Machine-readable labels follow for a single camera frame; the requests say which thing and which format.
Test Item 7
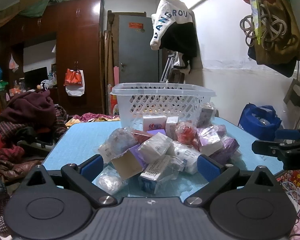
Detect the dark purple box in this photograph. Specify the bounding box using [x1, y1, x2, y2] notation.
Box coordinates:
[210, 135, 239, 165]

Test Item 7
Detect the light purple box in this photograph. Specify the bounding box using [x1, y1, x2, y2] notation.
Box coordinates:
[197, 126, 223, 156]

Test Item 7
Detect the blue shopping bag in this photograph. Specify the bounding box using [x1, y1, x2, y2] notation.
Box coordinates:
[238, 103, 282, 141]

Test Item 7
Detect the brown cardboard box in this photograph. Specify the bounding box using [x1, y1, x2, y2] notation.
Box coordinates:
[111, 144, 148, 180]

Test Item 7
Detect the red item in bag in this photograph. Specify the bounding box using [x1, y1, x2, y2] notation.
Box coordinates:
[175, 121, 200, 150]

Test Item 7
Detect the white round roll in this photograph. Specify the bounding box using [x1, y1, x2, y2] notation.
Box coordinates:
[98, 127, 138, 164]

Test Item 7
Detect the white wrapped packet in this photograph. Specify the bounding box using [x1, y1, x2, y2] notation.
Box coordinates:
[138, 133, 173, 164]

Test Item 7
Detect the maroon clothes pile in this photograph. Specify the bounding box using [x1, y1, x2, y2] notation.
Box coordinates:
[0, 90, 67, 137]

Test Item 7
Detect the white box red logo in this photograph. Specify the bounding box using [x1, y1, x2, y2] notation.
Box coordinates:
[142, 115, 167, 131]

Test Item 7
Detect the white plastic basket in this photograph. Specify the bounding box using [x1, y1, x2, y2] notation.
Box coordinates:
[111, 82, 216, 128]

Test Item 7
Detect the red white hanging bag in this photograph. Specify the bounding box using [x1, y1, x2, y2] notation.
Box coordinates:
[64, 69, 85, 97]

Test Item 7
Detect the grey metal door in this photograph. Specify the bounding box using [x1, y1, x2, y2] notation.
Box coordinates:
[118, 15, 159, 83]

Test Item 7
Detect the brown wooden wardrobe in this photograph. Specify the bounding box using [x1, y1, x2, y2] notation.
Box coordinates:
[0, 0, 106, 115]

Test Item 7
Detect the white black hanging jacket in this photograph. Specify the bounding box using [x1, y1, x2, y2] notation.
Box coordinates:
[150, 0, 197, 75]

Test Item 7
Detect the wall power adapter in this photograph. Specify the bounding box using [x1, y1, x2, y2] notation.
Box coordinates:
[283, 79, 300, 107]

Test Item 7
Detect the coiled beige rope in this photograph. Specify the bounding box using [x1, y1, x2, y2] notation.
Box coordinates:
[239, 0, 299, 52]

